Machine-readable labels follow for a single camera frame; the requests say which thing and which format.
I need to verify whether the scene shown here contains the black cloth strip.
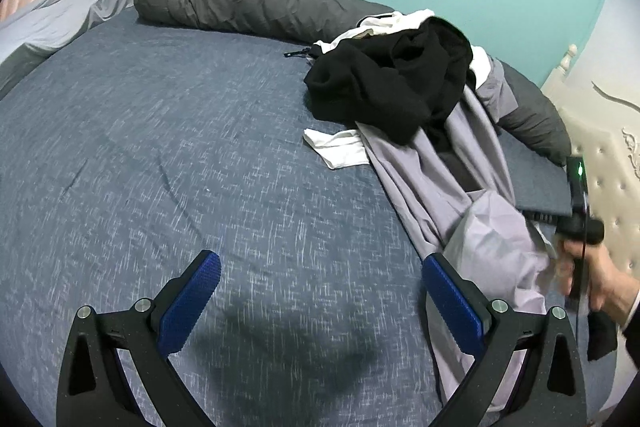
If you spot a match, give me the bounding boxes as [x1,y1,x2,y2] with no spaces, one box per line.
[587,311,619,361]

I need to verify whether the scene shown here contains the black garment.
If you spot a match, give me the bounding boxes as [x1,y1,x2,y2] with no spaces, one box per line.
[303,18,475,152]

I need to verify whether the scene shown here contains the grey garment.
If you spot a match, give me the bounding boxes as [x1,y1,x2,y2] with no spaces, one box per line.
[475,57,518,128]

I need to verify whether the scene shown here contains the person's right hand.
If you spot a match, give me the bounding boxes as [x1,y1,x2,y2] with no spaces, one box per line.
[555,239,640,324]

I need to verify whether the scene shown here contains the light grey jacket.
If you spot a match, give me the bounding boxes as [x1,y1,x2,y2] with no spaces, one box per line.
[355,82,561,413]

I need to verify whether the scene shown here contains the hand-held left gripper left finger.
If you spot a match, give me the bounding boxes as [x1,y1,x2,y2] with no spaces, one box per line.
[56,249,223,427]

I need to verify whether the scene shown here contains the light grey blanket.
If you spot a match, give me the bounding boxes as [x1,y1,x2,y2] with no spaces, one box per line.
[0,0,137,100]

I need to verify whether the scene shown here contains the white garment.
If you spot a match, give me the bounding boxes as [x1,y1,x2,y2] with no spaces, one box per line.
[320,9,493,88]

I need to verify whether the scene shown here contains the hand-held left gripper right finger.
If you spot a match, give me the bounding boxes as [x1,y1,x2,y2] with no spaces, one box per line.
[421,252,589,427]

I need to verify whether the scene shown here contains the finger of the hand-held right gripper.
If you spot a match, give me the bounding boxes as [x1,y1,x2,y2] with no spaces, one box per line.
[519,206,563,228]

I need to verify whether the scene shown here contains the white cloth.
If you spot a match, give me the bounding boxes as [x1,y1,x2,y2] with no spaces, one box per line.
[302,128,371,170]

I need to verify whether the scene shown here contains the cream tufted headboard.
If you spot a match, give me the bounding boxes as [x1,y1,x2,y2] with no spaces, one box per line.
[541,44,640,308]

